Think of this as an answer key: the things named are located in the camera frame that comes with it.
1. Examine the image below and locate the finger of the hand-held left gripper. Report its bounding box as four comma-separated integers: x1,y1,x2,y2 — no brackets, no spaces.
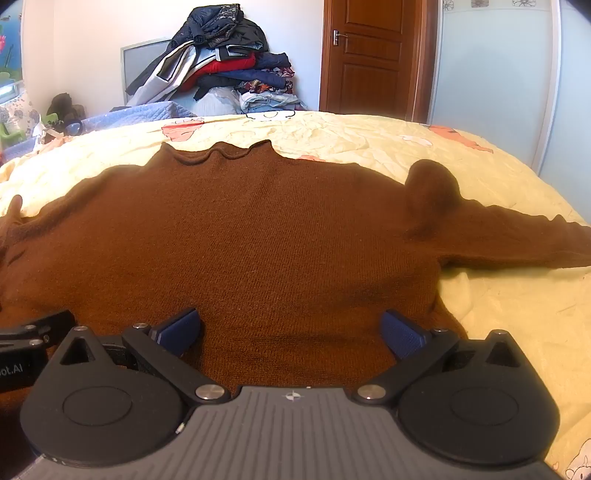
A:
0,310,77,354

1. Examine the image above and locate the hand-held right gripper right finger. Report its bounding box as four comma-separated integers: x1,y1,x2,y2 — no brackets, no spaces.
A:
355,310,532,407

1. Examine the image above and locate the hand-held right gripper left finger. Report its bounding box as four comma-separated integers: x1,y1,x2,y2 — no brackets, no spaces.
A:
55,308,232,407

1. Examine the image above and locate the brown knitted sweater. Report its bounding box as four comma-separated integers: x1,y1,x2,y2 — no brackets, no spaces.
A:
0,140,591,418

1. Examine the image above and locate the pile of mixed clothes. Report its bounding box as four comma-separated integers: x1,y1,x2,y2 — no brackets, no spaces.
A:
126,4,308,114

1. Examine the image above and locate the yellow printed bed quilt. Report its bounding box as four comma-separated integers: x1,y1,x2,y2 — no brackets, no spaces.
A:
0,111,591,474

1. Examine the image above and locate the floral pillow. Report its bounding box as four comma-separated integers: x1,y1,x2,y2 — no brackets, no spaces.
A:
0,91,40,149

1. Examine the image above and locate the dark brown bundle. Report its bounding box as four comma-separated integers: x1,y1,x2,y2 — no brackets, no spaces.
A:
45,92,86,131

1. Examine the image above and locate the blue quilted blanket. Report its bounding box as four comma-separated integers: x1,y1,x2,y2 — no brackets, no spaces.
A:
69,100,198,136

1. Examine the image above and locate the grey framed board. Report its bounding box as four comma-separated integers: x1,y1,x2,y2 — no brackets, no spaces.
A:
121,38,174,105

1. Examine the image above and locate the brown wooden door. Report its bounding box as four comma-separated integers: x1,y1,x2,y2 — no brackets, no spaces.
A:
320,0,439,124

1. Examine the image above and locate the frosted glass sliding wardrobe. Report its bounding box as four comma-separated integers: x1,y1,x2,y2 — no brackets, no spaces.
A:
425,0,591,185

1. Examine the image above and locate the colourful wall poster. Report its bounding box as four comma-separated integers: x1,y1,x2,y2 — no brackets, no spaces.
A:
0,13,25,89

